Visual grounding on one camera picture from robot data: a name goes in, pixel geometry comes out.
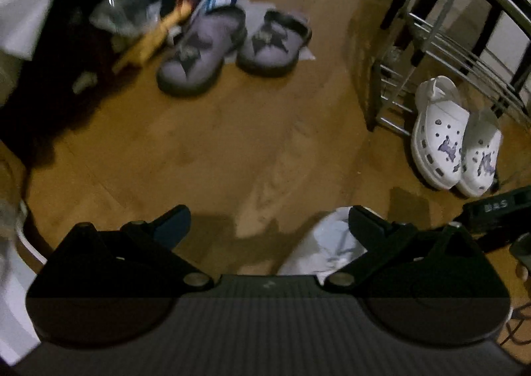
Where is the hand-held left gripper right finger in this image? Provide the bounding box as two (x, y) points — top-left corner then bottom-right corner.
(324, 205), (496, 293)

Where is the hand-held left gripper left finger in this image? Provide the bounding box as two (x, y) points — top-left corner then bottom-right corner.
(41, 205), (214, 293)

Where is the white laced strap sneaker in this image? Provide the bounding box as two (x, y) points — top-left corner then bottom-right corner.
(277, 210), (374, 277)

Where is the white clog with purple charms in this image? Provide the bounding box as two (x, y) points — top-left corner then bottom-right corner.
(454, 111), (503, 198)
(411, 75), (471, 190)

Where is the black printed bag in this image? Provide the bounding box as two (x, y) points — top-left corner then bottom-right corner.
(0, 20), (121, 161)

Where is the white cabinet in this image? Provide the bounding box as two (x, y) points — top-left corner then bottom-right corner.
(481, 11), (531, 82)

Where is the grey clog with dark print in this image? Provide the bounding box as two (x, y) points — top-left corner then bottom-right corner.
(157, 5), (248, 97)
(236, 9), (313, 77)

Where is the white cloth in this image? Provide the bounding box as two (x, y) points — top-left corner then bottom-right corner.
(0, 200), (48, 364)

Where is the clear plastic packet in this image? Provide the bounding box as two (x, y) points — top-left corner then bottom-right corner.
(89, 0), (160, 34)

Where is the wooden brush handle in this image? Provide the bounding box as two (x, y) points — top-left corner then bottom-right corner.
(112, 1), (193, 74)

